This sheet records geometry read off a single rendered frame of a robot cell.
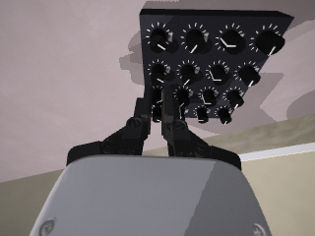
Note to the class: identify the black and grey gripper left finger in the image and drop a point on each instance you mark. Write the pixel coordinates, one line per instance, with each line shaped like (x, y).
(129, 140)

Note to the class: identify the black knob box with dials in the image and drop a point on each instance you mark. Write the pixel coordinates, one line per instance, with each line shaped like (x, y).
(209, 58)

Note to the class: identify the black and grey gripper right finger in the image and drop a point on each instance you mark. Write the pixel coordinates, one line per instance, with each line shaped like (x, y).
(181, 142)

